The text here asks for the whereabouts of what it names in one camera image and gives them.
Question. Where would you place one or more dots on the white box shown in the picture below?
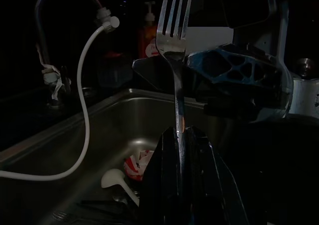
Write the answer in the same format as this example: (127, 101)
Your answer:
(209, 38)

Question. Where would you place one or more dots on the silver fork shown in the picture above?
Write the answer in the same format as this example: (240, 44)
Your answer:
(172, 43)

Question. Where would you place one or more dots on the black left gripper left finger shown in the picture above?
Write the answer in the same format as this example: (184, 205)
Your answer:
(162, 185)

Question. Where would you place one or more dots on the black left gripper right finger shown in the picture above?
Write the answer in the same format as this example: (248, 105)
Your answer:
(207, 190)

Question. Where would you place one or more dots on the red and white cup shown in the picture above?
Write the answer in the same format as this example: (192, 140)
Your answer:
(134, 165)

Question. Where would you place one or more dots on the peach hand soap pump bottle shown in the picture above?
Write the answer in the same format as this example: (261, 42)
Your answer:
(147, 40)

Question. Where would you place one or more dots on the chrome faucet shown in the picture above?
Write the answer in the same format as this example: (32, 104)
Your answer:
(41, 35)

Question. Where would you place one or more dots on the white rag strip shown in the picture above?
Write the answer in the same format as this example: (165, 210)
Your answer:
(51, 75)

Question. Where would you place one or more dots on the silver spoon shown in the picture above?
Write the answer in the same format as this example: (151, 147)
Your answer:
(120, 198)

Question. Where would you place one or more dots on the stainless steel sink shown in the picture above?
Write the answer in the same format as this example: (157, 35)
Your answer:
(119, 120)

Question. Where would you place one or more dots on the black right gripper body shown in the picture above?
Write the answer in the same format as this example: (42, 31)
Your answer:
(236, 100)

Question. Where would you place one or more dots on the dark container with red lid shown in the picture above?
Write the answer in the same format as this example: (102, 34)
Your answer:
(114, 70)

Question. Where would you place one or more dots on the white plastic spoon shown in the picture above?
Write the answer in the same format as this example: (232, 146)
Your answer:
(112, 179)

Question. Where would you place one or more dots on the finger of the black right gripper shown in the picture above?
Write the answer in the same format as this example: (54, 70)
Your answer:
(152, 68)
(193, 60)

